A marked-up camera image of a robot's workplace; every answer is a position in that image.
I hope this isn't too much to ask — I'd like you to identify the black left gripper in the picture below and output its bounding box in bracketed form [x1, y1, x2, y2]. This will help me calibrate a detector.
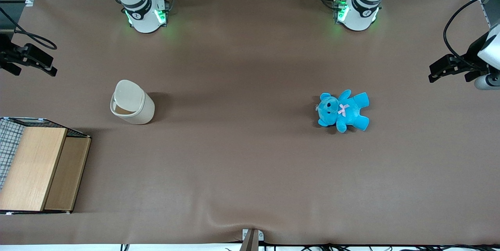
[428, 31, 489, 84]

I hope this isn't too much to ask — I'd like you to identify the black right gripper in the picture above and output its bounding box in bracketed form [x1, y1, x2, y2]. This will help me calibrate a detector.
[0, 34, 58, 77]

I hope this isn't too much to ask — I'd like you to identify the cream trash can with lid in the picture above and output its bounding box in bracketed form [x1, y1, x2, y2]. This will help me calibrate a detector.
[110, 79, 155, 126]

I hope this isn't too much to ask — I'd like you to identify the blue teddy bear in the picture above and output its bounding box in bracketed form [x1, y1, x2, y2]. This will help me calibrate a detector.
[316, 89, 370, 134]

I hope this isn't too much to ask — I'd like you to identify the light wooden board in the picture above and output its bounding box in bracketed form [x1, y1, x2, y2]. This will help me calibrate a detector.
[0, 127, 68, 212]

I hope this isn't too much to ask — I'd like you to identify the darker wooden board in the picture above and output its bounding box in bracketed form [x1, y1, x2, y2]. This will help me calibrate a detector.
[44, 137, 92, 212]

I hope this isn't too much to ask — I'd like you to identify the brown table mat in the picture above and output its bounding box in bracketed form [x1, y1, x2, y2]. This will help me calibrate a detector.
[0, 0, 500, 246]

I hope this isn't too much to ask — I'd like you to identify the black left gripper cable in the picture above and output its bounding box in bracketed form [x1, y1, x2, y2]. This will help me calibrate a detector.
[443, 0, 500, 64]

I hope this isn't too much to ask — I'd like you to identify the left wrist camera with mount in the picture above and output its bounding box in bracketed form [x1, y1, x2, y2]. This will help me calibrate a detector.
[465, 71, 500, 91]

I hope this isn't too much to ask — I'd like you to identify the metal camera stand bracket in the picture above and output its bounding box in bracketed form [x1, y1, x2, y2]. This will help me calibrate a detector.
[239, 228, 265, 251]

